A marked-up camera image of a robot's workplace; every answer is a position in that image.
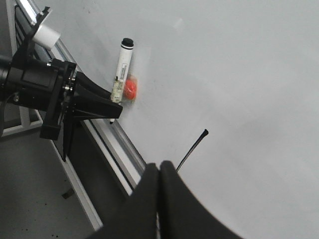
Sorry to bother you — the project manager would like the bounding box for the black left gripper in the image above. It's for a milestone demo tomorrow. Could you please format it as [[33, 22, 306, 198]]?
[[0, 43, 123, 161]]

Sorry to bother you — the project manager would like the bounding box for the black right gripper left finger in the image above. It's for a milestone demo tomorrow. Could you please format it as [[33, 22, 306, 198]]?
[[88, 163, 159, 239]]

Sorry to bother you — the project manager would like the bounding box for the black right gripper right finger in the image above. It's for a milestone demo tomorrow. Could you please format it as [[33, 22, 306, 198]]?
[[158, 161, 241, 239]]

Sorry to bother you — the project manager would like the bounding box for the white whiteboard marker with magnet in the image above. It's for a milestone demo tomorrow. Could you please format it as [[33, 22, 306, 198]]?
[[109, 37, 138, 124]]

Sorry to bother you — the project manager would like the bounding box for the white whiteboard with aluminium frame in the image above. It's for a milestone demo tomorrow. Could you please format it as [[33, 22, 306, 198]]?
[[31, 0, 319, 239]]

